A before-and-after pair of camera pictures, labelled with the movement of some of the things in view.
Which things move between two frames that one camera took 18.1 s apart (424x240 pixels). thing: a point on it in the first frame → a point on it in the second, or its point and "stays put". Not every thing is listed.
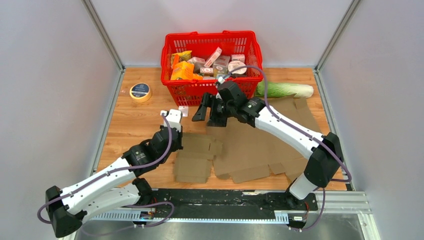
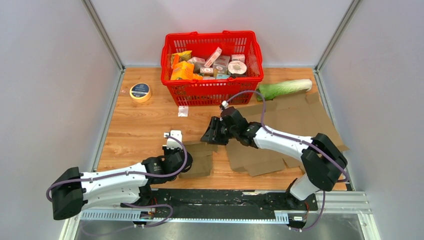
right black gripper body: (220, 109) → (227, 133)
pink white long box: (213, 57) stays put
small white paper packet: (184, 110) stays put
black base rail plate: (226, 200) stays put
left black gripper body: (178, 144) → (168, 152)
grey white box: (198, 63) stays put
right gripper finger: (200, 114) → (212, 135)
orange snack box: (184, 70) stays put
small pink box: (238, 57) stays put
